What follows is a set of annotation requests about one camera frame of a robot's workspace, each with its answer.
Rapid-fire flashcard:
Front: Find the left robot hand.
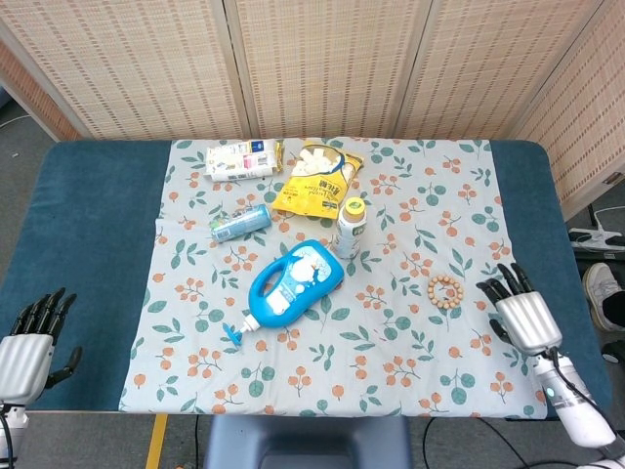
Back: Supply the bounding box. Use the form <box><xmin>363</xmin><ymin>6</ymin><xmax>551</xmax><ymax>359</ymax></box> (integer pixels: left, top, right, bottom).
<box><xmin>0</xmin><ymin>287</ymin><xmax>83</xmax><ymax>405</ymax></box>

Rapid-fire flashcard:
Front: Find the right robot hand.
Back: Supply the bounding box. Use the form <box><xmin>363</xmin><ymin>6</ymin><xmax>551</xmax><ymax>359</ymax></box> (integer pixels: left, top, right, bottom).
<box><xmin>476</xmin><ymin>263</ymin><xmax>563</xmax><ymax>357</ymax></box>

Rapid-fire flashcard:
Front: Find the wooden bead bracelet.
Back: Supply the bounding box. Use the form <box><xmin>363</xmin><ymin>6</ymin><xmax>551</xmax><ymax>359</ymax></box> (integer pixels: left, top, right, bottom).
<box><xmin>427</xmin><ymin>275</ymin><xmax>465</xmax><ymax>310</ymax></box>

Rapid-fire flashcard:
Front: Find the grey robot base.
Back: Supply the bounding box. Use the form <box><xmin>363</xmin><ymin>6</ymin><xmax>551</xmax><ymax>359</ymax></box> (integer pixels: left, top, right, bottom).
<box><xmin>202</xmin><ymin>414</ymin><xmax>412</xmax><ymax>469</ymax></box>

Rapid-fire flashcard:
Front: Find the white sneaker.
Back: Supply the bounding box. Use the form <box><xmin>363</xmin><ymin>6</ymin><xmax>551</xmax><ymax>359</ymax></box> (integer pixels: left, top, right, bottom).
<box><xmin>581</xmin><ymin>262</ymin><xmax>625</xmax><ymax>333</ymax></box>

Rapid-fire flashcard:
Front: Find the blue table mat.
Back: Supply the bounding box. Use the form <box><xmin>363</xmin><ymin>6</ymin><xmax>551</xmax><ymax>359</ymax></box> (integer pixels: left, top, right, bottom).
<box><xmin>0</xmin><ymin>139</ymin><xmax>614</xmax><ymax>421</ymax></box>

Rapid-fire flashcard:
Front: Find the floral tablecloth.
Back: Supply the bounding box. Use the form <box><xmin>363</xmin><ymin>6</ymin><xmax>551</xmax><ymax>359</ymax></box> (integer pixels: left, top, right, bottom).
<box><xmin>118</xmin><ymin>138</ymin><xmax>549</xmax><ymax>420</ymax></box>

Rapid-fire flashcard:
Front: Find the yellow floor tape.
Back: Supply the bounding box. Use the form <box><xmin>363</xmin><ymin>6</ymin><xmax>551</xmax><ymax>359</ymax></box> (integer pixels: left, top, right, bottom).
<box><xmin>145</xmin><ymin>412</ymin><xmax>169</xmax><ymax>469</ymax></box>

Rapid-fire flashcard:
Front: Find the white drink bottle yellow cap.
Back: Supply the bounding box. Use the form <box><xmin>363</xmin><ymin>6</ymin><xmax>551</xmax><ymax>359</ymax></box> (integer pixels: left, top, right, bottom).
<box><xmin>333</xmin><ymin>195</ymin><xmax>369</xmax><ymax>260</ymax></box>

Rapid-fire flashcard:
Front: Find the blue detergent bottle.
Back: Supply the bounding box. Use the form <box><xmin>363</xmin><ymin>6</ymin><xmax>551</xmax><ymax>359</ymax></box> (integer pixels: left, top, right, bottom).
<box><xmin>222</xmin><ymin>238</ymin><xmax>346</xmax><ymax>349</ymax></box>

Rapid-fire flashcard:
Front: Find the yellow snack bag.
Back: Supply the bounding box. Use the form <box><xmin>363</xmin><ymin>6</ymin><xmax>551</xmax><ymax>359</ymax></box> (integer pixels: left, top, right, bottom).
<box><xmin>271</xmin><ymin>140</ymin><xmax>366</xmax><ymax>221</ymax></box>

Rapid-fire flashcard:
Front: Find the light blue drink can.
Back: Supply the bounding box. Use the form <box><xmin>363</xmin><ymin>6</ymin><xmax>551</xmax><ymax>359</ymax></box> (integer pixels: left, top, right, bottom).
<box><xmin>209</xmin><ymin>203</ymin><xmax>272</xmax><ymax>244</ymax></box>

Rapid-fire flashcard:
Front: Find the white pink snack package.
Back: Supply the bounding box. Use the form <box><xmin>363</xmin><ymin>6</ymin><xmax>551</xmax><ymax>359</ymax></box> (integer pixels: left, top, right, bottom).
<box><xmin>205</xmin><ymin>138</ymin><xmax>285</xmax><ymax>184</ymax></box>

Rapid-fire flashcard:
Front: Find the woven folding screen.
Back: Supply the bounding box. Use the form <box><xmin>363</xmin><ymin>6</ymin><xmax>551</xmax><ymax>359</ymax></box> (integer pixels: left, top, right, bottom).
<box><xmin>0</xmin><ymin>0</ymin><xmax>625</xmax><ymax>221</ymax></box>

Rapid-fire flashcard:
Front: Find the black cable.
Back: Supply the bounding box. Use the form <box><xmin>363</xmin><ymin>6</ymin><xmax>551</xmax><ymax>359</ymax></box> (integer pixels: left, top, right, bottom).
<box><xmin>422</xmin><ymin>415</ymin><xmax>553</xmax><ymax>469</ymax></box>

